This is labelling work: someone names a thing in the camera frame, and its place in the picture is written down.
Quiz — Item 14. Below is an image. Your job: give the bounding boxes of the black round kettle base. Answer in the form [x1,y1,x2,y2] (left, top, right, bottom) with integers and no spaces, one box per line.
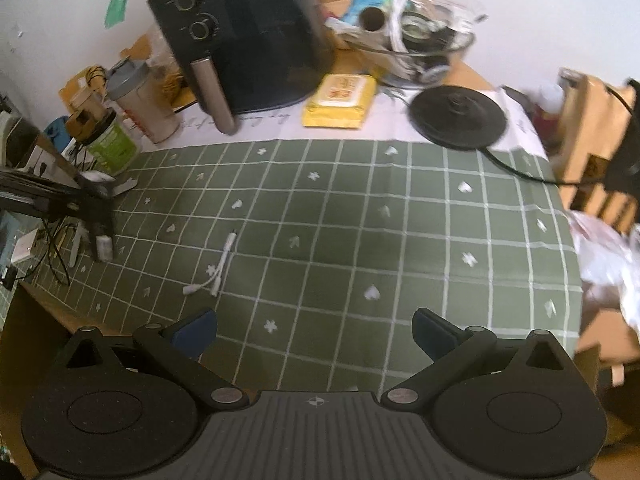
[408,86,508,152]

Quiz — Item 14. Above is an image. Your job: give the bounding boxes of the white power adapter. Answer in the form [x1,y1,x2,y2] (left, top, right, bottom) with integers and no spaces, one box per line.
[11,229,39,266]

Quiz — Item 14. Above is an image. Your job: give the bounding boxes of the green paper tag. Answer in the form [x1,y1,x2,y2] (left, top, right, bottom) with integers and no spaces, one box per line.
[104,0,128,29]

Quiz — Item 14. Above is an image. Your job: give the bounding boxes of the black kettle power cable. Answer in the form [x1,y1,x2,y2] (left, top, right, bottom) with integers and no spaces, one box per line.
[479,79,640,189]

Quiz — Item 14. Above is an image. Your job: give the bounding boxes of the white plastic bags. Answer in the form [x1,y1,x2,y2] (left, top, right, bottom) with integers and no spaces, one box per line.
[568,211,639,330]

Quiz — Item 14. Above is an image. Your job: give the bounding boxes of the green label jar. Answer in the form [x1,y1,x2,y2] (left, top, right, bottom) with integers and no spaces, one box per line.
[65,108,141,176]

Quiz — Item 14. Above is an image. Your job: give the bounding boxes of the white usb adapter cable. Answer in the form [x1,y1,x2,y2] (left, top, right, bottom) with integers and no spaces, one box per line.
[182,230,239,298]

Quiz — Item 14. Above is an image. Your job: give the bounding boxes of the black air fryer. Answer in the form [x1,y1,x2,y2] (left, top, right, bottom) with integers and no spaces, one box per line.
[148,0,334,134]

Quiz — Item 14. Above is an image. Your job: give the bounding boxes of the open cardboard box on floor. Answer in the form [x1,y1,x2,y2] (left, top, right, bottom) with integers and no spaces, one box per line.
[574,309,639,446]

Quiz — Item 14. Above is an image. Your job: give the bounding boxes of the glass bowl with clutter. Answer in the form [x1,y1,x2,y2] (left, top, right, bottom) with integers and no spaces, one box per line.
[330,0,487,89]

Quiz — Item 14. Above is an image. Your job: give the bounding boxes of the yellow wet wipes pack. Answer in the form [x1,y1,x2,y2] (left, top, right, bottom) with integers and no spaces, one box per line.
[302,74,378,129]

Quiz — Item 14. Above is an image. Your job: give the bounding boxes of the black cloth on chair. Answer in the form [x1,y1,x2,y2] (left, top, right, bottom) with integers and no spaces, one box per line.
[604,126,640,200]

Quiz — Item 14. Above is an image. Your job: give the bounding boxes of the grey lid shaker bottle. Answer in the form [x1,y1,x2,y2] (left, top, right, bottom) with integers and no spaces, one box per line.
[105,58,180,144]

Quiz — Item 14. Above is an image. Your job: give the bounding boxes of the wooden chair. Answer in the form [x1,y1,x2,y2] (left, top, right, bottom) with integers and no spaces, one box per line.
[551,75,639,234]

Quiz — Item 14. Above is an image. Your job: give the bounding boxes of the white tripod phone stand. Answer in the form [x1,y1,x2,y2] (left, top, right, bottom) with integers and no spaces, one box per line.
[68,170,138,269]

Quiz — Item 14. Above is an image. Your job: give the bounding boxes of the green grid tablecloth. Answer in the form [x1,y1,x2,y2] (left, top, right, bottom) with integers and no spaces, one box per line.
[35,140,582,392]

